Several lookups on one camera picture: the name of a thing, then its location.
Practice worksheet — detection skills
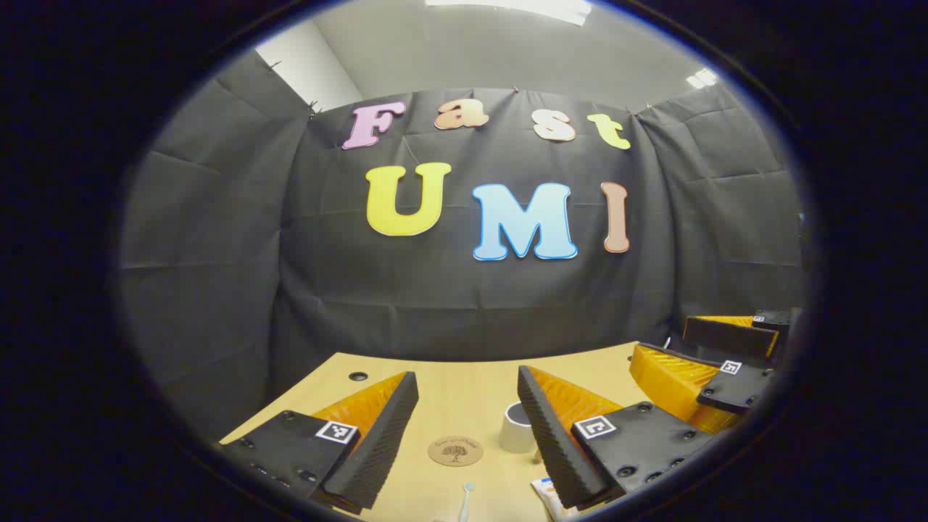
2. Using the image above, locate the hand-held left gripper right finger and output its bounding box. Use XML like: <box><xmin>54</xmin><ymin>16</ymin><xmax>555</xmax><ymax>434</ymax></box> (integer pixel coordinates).
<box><xmin>517</xmin><ymin>365</ymin><xmax>718</xmax><ymax>512</ymax></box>

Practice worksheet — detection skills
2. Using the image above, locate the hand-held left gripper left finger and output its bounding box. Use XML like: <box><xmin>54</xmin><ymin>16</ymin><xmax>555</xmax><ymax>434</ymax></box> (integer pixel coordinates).
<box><xmin>217</xmin><ymin>371</ymin><xmax>420</xmax><ymax>517</ymax></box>

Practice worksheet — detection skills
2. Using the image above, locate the white cup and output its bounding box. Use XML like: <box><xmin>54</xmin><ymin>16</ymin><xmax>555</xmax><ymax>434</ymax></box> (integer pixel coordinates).
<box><xmin>499</xmin><ymin>401</ymin><xmax>542</xmax><ymax>465</ymax></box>

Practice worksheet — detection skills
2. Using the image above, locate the white toothpaste tube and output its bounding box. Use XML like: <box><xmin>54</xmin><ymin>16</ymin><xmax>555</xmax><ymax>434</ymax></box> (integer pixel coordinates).
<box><xmin>530</xmin><ymin>476</ymin><xmax>581</xmax><ymax>522</ymax></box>

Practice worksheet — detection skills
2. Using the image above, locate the round cork coaster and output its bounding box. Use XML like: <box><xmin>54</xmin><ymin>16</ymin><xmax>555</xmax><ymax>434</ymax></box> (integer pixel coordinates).
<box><xmin>428</xmin><ymin>435</ymin><xmax>484</xmax><ymax>468</ymax></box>

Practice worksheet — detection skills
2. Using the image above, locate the wooden desktop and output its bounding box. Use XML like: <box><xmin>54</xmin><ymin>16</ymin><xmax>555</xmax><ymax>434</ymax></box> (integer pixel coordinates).
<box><xmin>217</xmin><ymin>341</ymin><xmax>700</xmax><ymax>522</ymax></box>

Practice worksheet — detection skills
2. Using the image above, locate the long ceiling light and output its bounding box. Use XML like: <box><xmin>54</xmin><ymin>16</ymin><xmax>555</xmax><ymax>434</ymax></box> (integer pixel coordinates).
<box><xmin>424</xmin><ymin>0</ymin><xmax>593</xmax><ymax>27</ymax></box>

